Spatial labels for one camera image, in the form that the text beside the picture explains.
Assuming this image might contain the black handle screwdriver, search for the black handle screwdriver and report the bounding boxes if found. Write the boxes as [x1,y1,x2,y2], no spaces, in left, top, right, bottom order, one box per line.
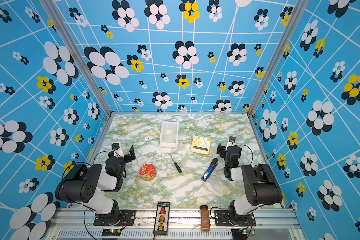
[170,155,182,173]

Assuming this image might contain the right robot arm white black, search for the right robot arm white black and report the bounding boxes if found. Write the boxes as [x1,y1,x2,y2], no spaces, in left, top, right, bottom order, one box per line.
[217,144,283,226]

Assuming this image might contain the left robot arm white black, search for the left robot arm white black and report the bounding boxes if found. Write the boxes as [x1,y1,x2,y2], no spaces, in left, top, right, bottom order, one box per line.
[55,143,136,228]

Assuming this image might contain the white translucent plastic bin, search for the white translucent plastic bin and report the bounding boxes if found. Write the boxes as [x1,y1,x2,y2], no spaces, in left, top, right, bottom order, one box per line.
[160,122,180,149]

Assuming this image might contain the blue black stapler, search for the blue black stapler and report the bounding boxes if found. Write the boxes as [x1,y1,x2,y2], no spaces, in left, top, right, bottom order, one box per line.
[202,158,218,182]

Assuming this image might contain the red lid round tin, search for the red lid round tin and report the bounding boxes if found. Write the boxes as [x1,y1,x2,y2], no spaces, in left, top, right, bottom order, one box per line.
[140,163,157,181]

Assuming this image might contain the yellow calculator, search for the yellow calculator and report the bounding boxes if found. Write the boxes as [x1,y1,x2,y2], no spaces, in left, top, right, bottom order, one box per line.
[191,136,211,155]

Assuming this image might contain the black power strip orange plugs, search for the black power strip orange plugs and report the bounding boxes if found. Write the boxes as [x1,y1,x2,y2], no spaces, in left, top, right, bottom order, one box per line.
[153,202,171,235]

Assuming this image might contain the brown spice bottle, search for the brown spice bottle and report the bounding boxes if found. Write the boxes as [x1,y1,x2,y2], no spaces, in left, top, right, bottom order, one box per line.
[200,205,211,232]

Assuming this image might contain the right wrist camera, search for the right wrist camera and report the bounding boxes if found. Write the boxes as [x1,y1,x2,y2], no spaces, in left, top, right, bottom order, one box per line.
[229,136,236,146]

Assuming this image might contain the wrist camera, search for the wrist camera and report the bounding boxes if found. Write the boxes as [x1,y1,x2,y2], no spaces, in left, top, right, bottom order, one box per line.
[229,136,236,146]
[112,143,121,152]

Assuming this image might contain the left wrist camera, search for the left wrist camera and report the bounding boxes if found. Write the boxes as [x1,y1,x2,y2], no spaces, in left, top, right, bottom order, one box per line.
[112,143,121,152]

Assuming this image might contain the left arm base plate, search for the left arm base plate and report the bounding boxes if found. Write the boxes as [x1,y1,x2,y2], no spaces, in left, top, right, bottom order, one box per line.
[93,210,137,227]

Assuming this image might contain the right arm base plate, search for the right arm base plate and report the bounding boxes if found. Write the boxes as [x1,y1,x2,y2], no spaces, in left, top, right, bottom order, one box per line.
[212,210,256,228]

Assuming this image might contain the aluminium front rail frame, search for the aluminium front rail frame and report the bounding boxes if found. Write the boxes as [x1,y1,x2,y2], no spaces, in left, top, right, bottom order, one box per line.
[45,208,305,240]

